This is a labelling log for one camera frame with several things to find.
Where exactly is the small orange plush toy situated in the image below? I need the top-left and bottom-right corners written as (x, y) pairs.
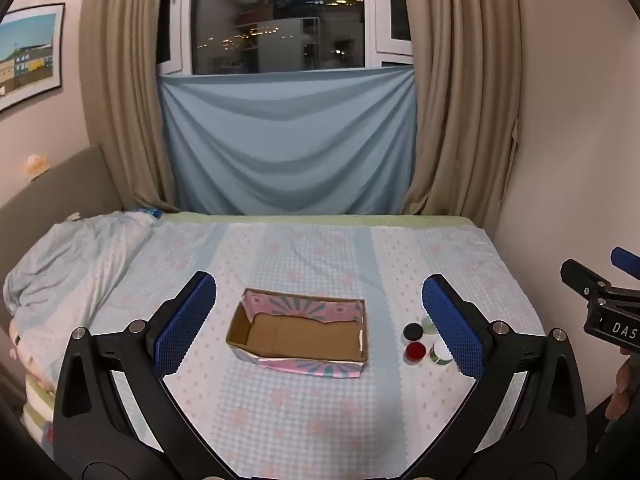
top-left (25, 154), bottom-right (51, 181)

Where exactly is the white lid jar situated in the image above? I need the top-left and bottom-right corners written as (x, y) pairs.
top-left (428, 338), bottom-right (454, 366)

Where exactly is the red lid jar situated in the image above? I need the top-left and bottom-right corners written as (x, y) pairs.
top-left (404, 341), bottom-right (427, 365)

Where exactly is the crumpled light blue blanket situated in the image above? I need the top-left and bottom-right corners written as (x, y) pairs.
top-left (3, 211), bottom-right (157, 388)

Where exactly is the grey upholstered headboard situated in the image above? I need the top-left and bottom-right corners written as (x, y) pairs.
top-left (0, 145), bottom-right (124, 278)

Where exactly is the right beige curtain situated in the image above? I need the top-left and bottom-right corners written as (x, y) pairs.
top-left (402, 0), bottom-right (523, 234)

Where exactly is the cardboard box with pink lining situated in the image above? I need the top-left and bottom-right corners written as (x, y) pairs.
top-left (226, 288), bottom-right (368, 379)

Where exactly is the window with white frame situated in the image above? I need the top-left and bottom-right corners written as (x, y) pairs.
top-left (157, 0), bottom-right (412, 75)

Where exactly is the black lid jar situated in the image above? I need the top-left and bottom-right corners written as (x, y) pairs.
top-left (402, 322), bottom-right (424, 344)

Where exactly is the framed landscape picture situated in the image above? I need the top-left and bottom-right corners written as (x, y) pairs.
top-left (0, 2), bottom-right (65, 112)

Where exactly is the beige curtain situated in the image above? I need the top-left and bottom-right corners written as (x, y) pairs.
top-left (79, 0), bottom-right (178, 212)
top-left (402, 0), bottom-right (523, 234)

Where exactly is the person's right hand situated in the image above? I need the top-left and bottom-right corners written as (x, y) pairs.
top-left (605, 348), bottom-right (636, 422)

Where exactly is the checkered floral bed sheet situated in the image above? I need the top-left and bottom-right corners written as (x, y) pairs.
top-left (24, 211), bottom-right (548, 479)

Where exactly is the light green cream jar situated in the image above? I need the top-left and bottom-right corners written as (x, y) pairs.
top-left (421, 315), bottom-right (437, 335)

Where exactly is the light blue hanging cloth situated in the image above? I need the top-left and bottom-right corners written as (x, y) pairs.
top-left (158, 65), bottom-right (416, 216)

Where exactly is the left beige curtain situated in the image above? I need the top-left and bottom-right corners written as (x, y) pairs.
top-left (79, 0), bottom-right (178, 212)

